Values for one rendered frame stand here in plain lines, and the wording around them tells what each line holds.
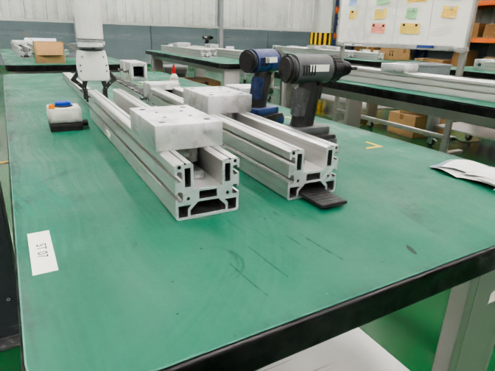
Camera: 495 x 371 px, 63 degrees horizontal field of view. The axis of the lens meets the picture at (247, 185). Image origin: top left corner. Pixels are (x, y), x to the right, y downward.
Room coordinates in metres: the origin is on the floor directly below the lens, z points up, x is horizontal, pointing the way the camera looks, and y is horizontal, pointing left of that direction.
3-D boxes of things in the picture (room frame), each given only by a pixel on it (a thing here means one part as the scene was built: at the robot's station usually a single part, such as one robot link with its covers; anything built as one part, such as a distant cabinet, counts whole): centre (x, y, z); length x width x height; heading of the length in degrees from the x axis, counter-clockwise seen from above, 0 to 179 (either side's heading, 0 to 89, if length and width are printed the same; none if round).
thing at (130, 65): (2.27, 0.63, 0.83); 0.11 x 0.10 x 0.10; 121
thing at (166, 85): (1.38, 0.31, 0.83); 0.12 x 0.09 x 0.10; 119
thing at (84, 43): (1.42, 0.53, 0.99); 0.09 x 0.08 x 0.03; 119
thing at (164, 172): (0.90, 0.25, 0.82); 0.80 x 0.10 x 0.09; 29
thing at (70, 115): (1.09, 0.49, 0.81); 0.10 x 0.08 x 0.06; 119
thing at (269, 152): (1.00, 0.08, 0.82); 0.80 x 0.10 x 0.09; 29
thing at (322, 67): (0.92, -0.15, 0.89); 0.20 x 0.08 x 0.22; 119
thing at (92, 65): (1.42, 0.53, 0.93); 0.10 x 0.07 x 0.11; 119
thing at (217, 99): (1.00, 0.08, 0.87); 0.16 x 0.11 x 0.07; 29
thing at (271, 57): (1.16, -0.05, 0.89); 0.20 x 0.08 x 0.22; 139
